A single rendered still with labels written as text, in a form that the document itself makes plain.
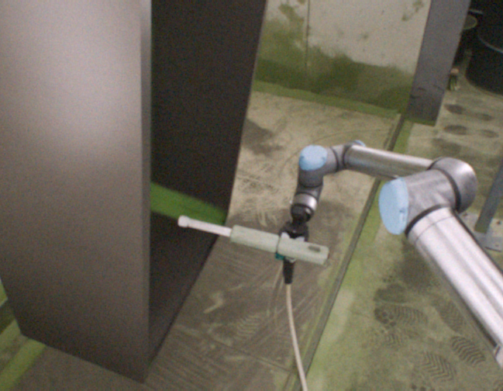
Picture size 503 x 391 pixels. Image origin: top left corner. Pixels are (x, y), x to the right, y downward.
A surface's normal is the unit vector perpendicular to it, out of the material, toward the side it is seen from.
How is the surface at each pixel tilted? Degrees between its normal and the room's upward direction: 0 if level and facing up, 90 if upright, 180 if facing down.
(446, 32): 90
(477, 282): 32
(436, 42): 90
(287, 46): 90
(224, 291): 0
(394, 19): 90
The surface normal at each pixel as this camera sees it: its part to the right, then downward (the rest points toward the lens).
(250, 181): -0.02, -0.74
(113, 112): -0.30, 0.65
